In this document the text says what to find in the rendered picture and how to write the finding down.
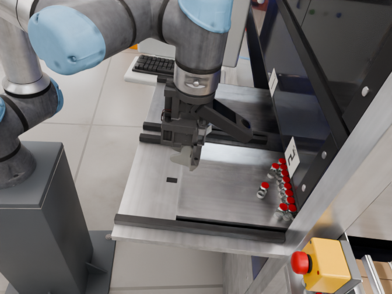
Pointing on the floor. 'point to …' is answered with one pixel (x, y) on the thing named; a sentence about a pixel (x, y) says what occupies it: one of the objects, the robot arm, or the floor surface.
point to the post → (339, 189)
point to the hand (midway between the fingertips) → (194, 165)
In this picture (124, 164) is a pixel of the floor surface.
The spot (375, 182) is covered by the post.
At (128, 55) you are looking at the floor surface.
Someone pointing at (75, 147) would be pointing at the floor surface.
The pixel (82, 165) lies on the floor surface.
